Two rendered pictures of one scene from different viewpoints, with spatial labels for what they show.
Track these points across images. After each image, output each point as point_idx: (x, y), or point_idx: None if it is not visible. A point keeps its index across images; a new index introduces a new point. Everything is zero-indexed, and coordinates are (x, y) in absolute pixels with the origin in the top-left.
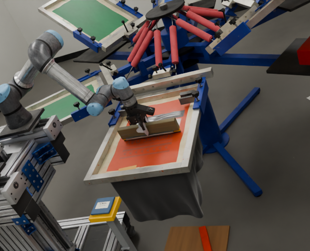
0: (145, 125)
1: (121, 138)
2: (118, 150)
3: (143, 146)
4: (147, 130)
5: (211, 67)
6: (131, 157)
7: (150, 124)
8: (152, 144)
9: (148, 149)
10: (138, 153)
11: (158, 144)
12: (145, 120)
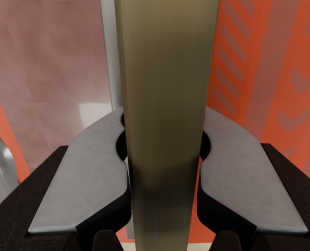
0: (205, 161)
1: (127, 240)
2: (214, 234)
3: (240, 124)
4: (224, 122)
5: None
6: None
7: (198, 85)
8: (245, 66)
9: (292, 84)
10: (299, 139)
11: (280, 1)
12: (124, 200)
